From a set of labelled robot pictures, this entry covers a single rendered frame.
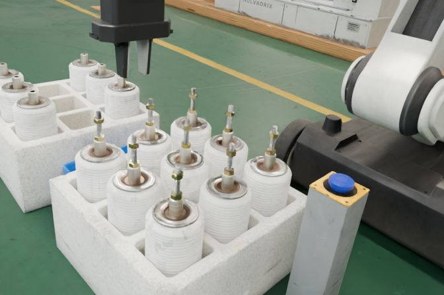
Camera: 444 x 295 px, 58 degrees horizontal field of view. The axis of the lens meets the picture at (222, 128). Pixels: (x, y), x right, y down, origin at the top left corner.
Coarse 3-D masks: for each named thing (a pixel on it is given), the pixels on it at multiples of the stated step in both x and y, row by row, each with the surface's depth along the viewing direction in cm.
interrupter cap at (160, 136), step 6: (138, 132) 88; (144, 132) 88; (156, 132) 89; (162, 132) 89; (138, 138) 85; (144, 138) 86; (156, 138) 87; (162, 138) 86; (144, 144) 84; (150, 144) 84; (156, 144) 84
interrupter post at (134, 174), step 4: (128, 168) 70; (132, 168) 70; (136, 168) 70; (140, 168) 71; (128, 172) 71; (132, 172) 70; (136, 172) 70; (140, 172) 71; (128, 176) 71; (132, 176) 70; (136, 176) 71; (140, 176) 72; (128, 180) 71; (132, 180) 71; (136, 180) 71; (140, 180) 72
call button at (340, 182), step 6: (336, 174) 65; (342, 174) 65; (330, 180) 63; (336, 180) 63; (342, 180) 63; (348, 180) 63; (330, 186) 64; (336, 186) 62; (342, 186) 62; (348, 186) 62
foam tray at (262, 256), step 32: (64, 192) 78; (288, 192) 85; (64, 224) 82; (96, 224) 71; (256, 224) 77; (288, 224) 79; (96, 256) 73; (128, 256) 65; (224, 256) 67; (256, 256) 74; (288, 256) 85; (96, 288) 78; (128, 288) 67; (160, 288) 60; (192, 288) 62; (224, 288) 70; (256, 288) 79
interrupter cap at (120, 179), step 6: (126, 168) 74; (144, 168) 75; (120, 174) 73; (126, 174) 73; (144, 174) 74; (150, 174) 74; (114, 180) 71; (120, 180) 71; (126, 180) 72; (144, 180) 72; (150, 180) 72; (120, 186) 70; (126, 186) 70; (132, 186) 70; (138, 186) 70; (144, 186) 70; (150, 186) 70
